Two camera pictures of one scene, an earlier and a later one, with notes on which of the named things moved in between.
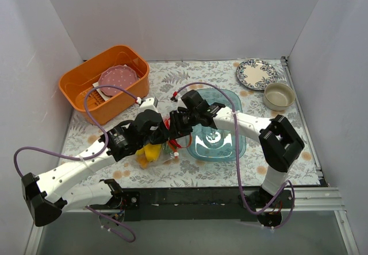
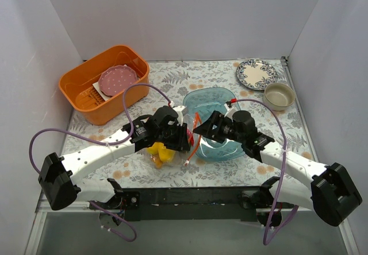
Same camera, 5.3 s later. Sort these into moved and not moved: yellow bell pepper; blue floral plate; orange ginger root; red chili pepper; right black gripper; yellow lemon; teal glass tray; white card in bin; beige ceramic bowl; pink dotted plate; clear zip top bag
Moved: orange ginger root; yellow bell pepper; red chili pepper; clear zip top bag; right black gripper; yellow lemon
Not moved: blue floral plate; pink dotted plate; beige ceramic bowl; white card in bin; teal glass tray
